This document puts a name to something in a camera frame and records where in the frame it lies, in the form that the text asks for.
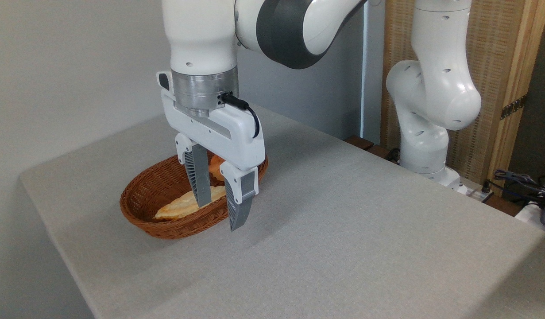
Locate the long pale bread loaf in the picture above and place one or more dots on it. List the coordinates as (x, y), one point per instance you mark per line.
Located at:
(179, 208)

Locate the white vertical wall strip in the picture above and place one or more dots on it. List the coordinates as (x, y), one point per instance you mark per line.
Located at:
(365, 66)

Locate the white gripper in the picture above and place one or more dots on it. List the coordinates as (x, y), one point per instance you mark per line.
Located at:
(237, 137)

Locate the brown wicker basket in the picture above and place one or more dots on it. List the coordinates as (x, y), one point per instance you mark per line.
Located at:
(157, 190)

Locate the metal hinge on screen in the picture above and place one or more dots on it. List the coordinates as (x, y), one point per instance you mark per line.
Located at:
(513, 107)

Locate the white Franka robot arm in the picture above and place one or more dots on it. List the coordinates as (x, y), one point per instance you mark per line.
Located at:
(201, 35)

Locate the wooden woven screen panel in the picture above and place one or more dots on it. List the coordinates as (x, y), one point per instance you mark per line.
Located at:
(493, 53)

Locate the black plug on platform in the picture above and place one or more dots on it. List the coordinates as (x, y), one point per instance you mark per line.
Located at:
(392, 155)

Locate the small orange bread piece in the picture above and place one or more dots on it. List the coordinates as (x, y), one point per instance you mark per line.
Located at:
(216, 168)

